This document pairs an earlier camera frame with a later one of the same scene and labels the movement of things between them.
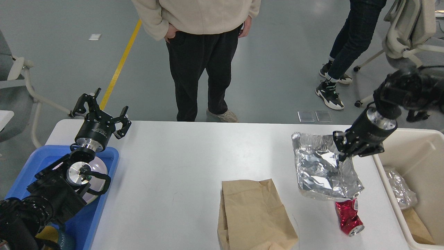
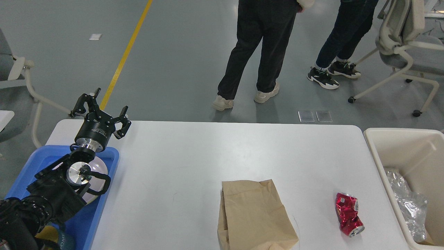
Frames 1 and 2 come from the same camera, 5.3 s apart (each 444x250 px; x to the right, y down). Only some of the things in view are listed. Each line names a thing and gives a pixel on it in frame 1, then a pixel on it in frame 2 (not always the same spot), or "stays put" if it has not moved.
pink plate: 97,183 stays put
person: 201,36 → 271,21
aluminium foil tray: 320,174 → 413,205
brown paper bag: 252,216 stays put
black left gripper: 96,131 stays put
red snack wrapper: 350,223 stays put
